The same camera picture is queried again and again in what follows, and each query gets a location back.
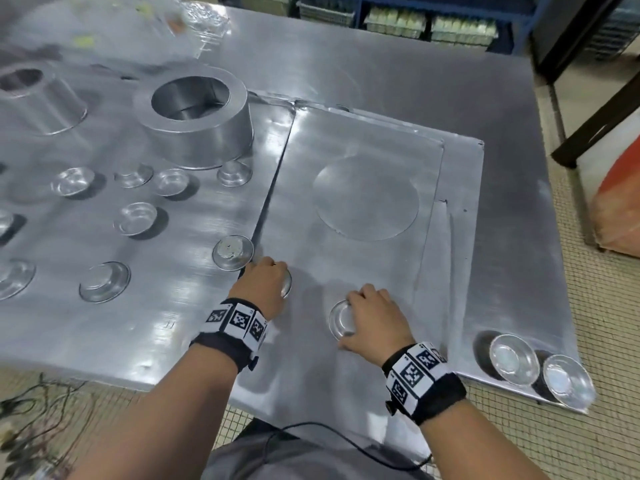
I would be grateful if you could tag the person's right hand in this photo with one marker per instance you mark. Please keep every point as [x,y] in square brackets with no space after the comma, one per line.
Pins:
[377,327]

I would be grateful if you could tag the person's left hand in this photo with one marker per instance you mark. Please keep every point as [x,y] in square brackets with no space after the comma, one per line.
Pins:
[260,287]

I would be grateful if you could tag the person's right thumb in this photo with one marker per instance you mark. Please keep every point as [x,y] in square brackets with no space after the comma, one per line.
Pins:
[352,340]

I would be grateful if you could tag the person's left fingers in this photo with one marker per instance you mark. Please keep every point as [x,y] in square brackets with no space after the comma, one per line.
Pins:
[267,267]

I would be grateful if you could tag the small shiny metal bowl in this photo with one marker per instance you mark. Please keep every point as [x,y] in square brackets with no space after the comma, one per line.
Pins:
[286,284]
[340,319]
[567,379]
[514,358]

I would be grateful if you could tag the person's right forearm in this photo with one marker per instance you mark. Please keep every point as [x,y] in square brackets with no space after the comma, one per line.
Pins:
[480,444]

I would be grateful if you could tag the person's left forearm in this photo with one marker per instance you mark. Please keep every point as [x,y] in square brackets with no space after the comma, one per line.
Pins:
[170,419]

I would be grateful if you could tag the black marker wristband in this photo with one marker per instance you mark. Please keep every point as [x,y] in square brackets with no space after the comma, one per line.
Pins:
[422,382]
[235,329]

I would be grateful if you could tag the raised metal sheet panel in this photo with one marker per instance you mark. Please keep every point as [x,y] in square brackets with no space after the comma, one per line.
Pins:
[360,264]

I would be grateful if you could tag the round flat metal disc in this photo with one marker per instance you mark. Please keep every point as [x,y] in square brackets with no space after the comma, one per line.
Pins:
[365,197]

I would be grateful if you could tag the person's grey clothing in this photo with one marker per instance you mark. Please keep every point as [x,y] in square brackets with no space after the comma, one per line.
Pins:
[280,457]

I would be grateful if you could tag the scattered group of metal bowls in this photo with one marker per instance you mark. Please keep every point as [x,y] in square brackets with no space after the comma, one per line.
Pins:
[134,218]

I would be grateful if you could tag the clear crumpled plastic wrap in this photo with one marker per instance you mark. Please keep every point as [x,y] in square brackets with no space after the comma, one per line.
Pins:
[202,17]

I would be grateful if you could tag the tray of pale packets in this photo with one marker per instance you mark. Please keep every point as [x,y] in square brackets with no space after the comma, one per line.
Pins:
[395,22]
[465,29]

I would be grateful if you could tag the orange sack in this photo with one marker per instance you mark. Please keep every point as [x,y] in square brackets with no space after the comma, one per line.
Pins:
[620,204]

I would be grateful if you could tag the blue metal shelf rack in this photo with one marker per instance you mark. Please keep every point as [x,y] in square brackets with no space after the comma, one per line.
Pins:
[517,19]

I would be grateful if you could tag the black metal frame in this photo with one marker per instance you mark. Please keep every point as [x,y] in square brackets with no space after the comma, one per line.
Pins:
[600,119]

